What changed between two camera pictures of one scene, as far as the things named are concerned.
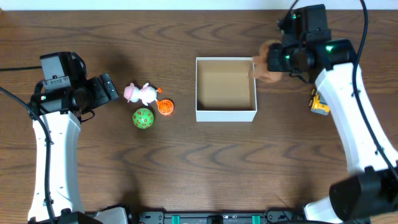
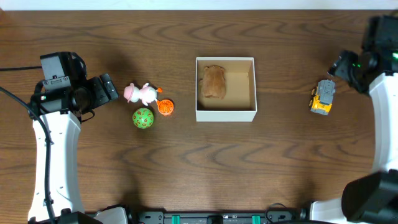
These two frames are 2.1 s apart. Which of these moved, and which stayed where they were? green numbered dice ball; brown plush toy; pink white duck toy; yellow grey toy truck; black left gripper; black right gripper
Moved: brown plush toy; black right gripper
Stayed: green numbered dice ball; pink white duck toy; yellow grey toy truck; black left gripper
